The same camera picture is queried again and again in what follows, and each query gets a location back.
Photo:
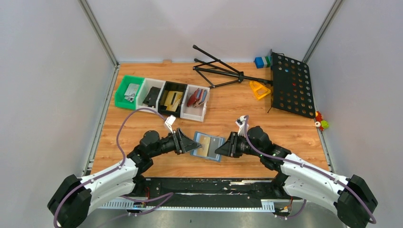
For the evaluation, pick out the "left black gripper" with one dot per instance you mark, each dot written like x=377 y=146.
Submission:
x=183 y=143

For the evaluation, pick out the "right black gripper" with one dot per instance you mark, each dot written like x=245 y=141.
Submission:
x=229 y=148

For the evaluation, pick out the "blue card holder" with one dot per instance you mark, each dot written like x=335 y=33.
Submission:
x=215 y=143
x=201 y=99

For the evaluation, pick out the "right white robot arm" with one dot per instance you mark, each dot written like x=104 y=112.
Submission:
x=349 y=198

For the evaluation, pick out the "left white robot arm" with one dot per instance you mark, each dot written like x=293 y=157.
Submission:
x=77 y=197

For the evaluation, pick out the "white bin with card holders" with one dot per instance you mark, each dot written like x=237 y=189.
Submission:
x=194 y=113

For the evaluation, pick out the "red card holder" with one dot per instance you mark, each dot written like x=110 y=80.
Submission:
x=194 y=98

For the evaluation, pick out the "gold cards stack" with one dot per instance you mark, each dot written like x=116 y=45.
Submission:
x=173 y=99

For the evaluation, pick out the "black cards stack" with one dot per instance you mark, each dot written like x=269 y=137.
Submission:
x=152 y=96

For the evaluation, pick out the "white bin with black cards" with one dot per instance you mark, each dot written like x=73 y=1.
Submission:
x=144 y=89

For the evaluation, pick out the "silver cards stack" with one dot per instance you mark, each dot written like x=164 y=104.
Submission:
x=131 y=92

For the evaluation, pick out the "black plastic bin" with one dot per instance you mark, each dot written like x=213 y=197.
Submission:
x=171 y=86

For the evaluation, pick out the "yellow triangle toy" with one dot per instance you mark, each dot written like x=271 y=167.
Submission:
x=259 y=90

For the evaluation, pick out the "black folded tripod stand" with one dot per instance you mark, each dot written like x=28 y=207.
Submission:
x=216 y=66

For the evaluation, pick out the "green plastic bin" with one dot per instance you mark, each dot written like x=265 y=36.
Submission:
x=119 y=95

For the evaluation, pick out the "black perforated music desk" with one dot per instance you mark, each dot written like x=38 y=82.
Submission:
x=291 y=86

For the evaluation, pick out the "blue green toy blocks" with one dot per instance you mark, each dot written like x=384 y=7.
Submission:
x=263 y=62

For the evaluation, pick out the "colourful toy pile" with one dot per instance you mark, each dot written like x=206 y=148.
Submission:
x=320 y=123

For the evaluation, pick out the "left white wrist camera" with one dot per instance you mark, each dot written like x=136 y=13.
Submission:
x=169 y=121

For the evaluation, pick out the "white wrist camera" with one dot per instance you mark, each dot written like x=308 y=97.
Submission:
x=169 y=121
x=242 y=124

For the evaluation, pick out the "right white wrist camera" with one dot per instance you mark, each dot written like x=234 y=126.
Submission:
x=242 y=124

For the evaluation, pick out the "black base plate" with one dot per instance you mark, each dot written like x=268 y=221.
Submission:
x=233 y=193

